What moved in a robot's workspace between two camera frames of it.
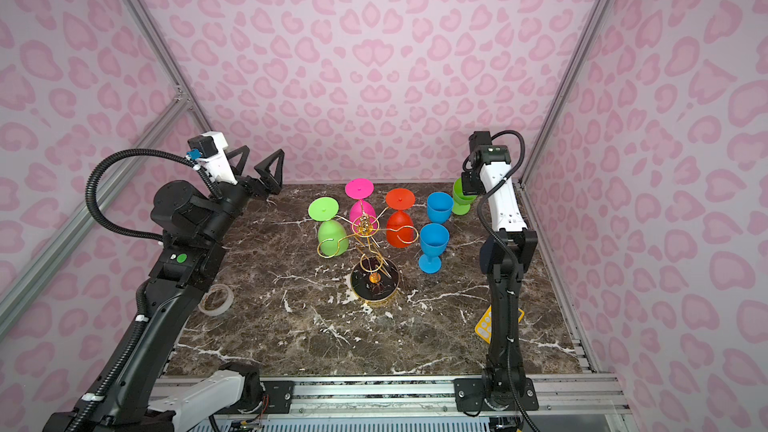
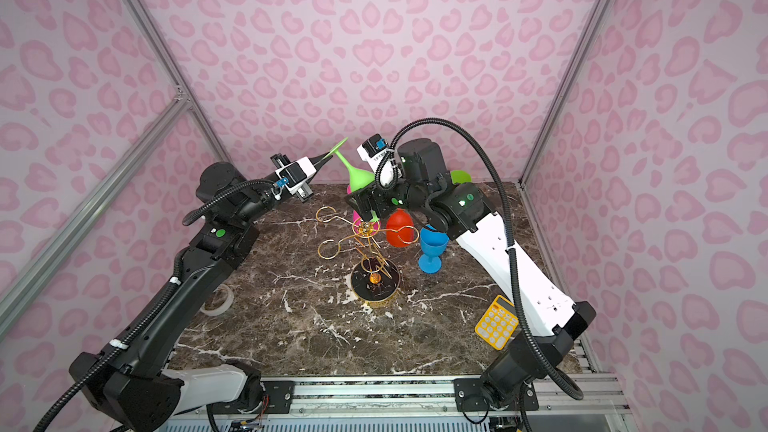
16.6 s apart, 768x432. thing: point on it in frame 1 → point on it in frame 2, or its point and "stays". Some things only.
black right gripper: (468, 189) → (378, 192)
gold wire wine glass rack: (373, 280) stays
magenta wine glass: (363, 218) stays
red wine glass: (399, 225) stays
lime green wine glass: (333, 238) → (357, 178)
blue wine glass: (434, 240) stays
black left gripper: (256, 192) → (279, 163)
